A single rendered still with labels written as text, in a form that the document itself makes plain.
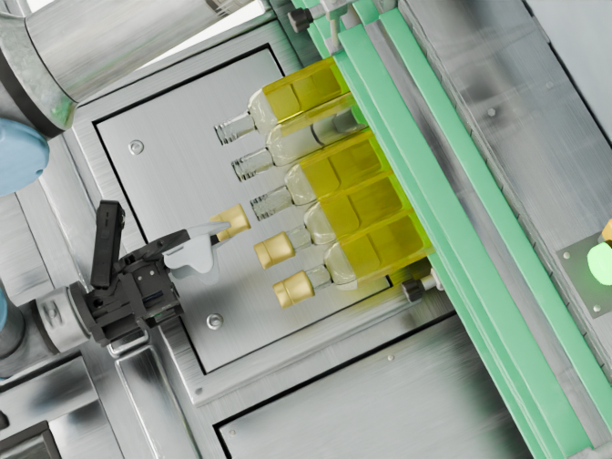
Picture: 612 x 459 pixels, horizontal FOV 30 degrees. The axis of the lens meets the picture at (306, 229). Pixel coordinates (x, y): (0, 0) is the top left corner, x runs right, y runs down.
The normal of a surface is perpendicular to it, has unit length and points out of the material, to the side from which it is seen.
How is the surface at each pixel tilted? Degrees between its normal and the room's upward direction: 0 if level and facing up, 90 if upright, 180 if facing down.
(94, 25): 81
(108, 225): 92
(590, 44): 0
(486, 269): 90
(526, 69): 90
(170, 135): 90
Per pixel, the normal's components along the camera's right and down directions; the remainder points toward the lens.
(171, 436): -0.06, -0.31
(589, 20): -0.90, 0.42
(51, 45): -0.10, 0.01
